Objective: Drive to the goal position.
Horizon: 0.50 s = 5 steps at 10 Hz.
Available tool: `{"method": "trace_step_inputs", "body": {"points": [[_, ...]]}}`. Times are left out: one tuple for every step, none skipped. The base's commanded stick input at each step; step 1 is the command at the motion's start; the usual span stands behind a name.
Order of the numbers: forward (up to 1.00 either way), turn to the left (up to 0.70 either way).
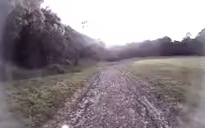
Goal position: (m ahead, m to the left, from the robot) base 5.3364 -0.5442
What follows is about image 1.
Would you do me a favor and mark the grey gravel path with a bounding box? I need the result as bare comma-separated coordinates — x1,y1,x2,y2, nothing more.
46,59,183,128

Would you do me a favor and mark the wood of dark trees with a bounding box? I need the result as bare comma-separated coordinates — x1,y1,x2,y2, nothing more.
0,0,205,76

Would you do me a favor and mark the grass field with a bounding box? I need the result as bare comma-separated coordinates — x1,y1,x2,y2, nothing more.
124,55,205,128
0,63,103,128

